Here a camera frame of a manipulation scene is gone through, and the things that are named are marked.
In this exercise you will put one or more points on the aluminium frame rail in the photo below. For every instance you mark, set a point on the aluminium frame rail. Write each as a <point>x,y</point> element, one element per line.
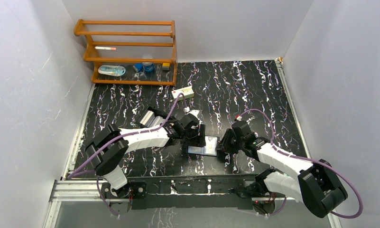
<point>70,191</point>

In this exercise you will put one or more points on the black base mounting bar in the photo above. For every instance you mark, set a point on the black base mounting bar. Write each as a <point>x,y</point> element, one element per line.
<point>239,191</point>

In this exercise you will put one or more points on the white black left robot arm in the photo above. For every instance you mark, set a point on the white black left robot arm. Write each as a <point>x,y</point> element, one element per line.
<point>108,148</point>

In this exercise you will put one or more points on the black card holder box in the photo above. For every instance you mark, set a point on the black card holder box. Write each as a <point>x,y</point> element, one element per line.
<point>153,117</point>

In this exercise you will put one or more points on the white pink marker pen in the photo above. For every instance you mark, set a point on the white pink marker pen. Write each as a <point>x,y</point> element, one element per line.
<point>105,48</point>

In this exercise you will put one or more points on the blue white plastic package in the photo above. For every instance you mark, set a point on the blue white plastic package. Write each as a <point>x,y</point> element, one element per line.
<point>112,70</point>

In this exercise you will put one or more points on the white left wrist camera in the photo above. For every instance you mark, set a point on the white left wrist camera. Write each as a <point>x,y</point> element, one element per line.
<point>192,112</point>

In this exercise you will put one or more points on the blue jar clear lid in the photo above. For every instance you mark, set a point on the blue jar clear lid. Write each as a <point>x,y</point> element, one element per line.
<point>148,64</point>

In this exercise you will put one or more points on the small blue block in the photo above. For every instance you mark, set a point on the small blue block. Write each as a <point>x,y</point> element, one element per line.
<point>138,67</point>

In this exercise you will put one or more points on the small yellow black block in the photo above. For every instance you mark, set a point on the small yellow black block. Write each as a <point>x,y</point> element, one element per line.
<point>166,66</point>

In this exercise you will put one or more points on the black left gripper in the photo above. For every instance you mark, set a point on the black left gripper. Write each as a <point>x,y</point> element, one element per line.
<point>201,132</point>

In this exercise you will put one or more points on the wooden shelf rack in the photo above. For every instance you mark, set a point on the wooden shelf rack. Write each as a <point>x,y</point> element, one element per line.
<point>133,40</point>

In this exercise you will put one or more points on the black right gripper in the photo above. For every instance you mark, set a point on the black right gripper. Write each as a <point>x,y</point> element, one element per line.
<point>224,145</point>

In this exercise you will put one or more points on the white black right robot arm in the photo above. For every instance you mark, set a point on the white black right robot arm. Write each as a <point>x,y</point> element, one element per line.
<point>313,184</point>

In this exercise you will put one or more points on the white green red carton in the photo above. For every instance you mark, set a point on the white green red carton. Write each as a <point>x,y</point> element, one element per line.
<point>183,93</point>

